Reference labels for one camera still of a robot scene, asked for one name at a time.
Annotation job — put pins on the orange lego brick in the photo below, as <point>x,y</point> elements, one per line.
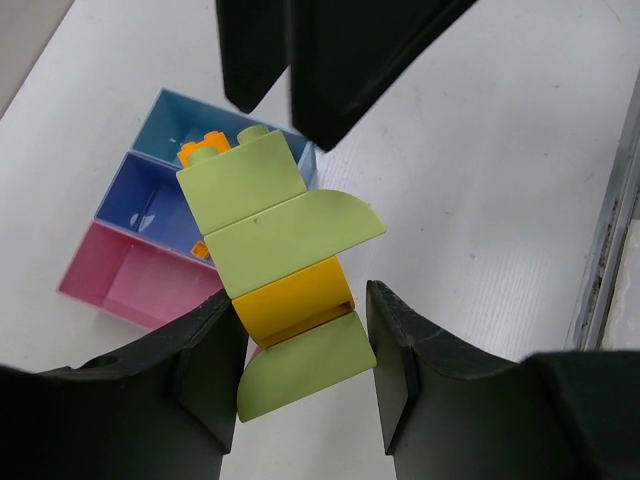
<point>212,144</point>

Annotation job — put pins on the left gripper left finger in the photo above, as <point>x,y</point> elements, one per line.
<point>161,407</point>

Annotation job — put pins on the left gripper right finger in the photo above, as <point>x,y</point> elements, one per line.
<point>449,410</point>

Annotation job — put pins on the dark blue container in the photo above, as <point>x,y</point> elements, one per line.
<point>144,200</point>

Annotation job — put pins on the green yellow lego assembly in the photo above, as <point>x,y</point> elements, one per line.
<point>275,245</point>

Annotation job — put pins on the aluminium rail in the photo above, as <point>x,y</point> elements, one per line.
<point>603,260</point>

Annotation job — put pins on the pink container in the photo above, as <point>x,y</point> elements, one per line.
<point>135,280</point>

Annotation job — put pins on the light blue container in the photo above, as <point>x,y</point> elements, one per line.
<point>176,119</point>

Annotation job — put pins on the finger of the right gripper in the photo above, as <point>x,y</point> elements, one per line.
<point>345,54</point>
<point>252,48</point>

